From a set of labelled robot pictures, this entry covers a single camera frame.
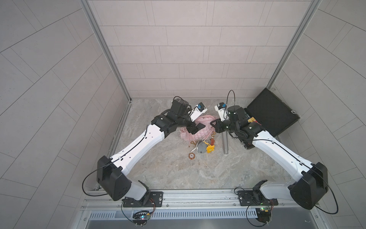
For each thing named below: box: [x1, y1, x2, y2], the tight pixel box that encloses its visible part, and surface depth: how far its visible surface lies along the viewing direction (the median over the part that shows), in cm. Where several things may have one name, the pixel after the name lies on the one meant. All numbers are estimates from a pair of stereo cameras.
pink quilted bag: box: [179, 114, 217, 148], surface depth 78 cm
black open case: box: [244, 87, 300, 138], surface depth 96 cm
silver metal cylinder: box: [222, 130, 229, 155], surface depth 91 cm
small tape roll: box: [188, 152, 196, 160], surface depth 87 cm
